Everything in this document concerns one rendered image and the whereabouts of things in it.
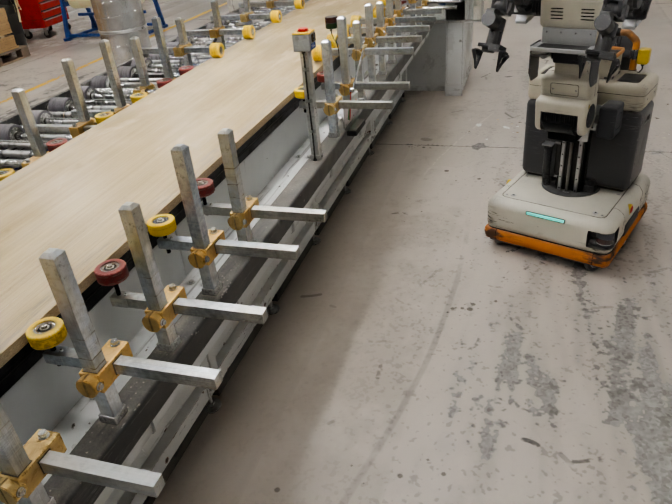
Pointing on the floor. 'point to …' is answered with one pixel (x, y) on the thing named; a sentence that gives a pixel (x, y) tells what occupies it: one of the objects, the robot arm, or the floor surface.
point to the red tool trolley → (39, 15)
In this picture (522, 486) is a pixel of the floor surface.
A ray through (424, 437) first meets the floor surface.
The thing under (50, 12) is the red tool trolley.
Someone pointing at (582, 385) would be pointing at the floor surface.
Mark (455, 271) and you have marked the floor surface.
